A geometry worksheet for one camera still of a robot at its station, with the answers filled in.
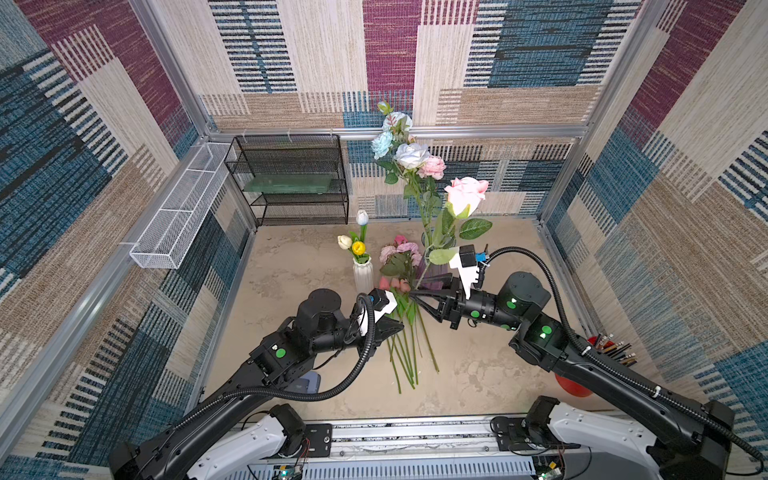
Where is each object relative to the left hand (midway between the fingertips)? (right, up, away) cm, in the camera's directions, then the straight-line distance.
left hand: (400, 325), depth 64 cm
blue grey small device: (-23, -19, +16) cm, 34 cm away
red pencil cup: (+51, -7, +10) cm, 52 cm away
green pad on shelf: (-34, +37, +33) cm, 60 cm away
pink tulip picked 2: (+1, +4, -4) cm, 5 cm away
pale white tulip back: (-10, +24, +17) cm, 31 cm away
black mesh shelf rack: (-35, +48, +38) cm, 70 cm away
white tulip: (-14, +18, +12) cm, 25 cm away
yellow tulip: (-10, +16, +9) cm, 21 cm away
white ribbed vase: (-10, +8, +25) cm, 28 cm away
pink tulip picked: (-1, -17, +21) cm, 27 cm away
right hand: (+3, +7, -4) cm, 9 cm away
